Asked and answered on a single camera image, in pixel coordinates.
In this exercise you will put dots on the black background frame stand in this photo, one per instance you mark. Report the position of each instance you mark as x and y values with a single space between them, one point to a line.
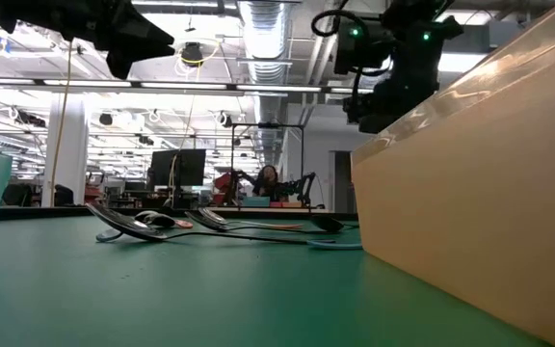
268 125

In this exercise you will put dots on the black ceiling spotlight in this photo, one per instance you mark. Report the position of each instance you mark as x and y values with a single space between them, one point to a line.
106 119
227 121

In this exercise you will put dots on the black computer monitor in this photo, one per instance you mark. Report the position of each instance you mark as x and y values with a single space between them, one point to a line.
176 166

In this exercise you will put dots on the black overhead light bar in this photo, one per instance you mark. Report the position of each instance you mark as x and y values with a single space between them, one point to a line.
277 88

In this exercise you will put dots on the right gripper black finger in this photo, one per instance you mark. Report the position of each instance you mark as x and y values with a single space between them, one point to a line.
374 125

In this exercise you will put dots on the grey door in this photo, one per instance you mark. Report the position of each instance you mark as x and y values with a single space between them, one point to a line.
342 183

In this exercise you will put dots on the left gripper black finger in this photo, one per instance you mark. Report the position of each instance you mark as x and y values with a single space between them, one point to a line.
138 31
123 60

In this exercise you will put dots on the small pink bin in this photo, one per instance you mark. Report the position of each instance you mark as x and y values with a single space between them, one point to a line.
287 205

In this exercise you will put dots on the small teal bin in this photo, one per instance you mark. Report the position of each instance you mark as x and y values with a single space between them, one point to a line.
256 201

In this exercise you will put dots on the black ceiling dome camera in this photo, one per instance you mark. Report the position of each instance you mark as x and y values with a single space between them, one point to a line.
192 54

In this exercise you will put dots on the person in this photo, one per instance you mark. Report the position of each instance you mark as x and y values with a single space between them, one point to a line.
267 182

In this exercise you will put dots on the orange plastic bin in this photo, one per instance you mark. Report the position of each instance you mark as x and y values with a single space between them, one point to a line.
475 193

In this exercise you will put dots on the green table mat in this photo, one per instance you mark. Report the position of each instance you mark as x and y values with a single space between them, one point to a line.
162 299

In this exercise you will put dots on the black metal spoon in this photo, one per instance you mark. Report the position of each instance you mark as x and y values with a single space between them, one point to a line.
328 223
128 226

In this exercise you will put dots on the black background robot arm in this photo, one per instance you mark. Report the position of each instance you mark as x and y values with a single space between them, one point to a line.
241 185
301 185

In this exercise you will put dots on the silver ventilation duct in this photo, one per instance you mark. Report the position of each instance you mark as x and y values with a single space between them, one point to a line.
265 38

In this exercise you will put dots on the white pillar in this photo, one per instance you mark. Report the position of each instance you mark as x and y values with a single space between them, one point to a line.
72 154

